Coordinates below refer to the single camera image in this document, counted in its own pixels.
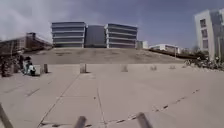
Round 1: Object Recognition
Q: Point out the group of people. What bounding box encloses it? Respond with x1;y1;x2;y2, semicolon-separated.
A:
0;53;38;78

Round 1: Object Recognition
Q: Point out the bare earth embankment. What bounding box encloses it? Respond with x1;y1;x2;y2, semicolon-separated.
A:
22;47;186;66

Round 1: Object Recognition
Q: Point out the grey striped building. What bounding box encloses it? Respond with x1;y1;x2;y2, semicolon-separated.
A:
51;21;139;50

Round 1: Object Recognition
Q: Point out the row of concrete bollards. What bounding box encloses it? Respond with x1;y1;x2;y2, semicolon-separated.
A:
42;62;178;75

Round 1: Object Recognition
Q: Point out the row of parked bicycles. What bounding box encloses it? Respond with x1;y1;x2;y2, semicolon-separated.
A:
182;56;224;72

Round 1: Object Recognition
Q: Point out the low brown building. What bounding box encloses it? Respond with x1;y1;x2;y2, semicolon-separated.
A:
0;32;53;56

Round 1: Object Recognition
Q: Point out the grey concrete slab pavement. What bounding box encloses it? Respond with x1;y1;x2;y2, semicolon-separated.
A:
0;63;224;128

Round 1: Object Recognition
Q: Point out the low white building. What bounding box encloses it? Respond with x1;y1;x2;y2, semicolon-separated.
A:
148;43;181;55

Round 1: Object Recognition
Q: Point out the tall white building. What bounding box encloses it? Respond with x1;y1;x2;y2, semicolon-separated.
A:
194;8;224;61

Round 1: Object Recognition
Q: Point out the robot's own part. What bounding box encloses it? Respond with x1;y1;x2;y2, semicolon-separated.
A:
136;112;153;128
73;115;88;128

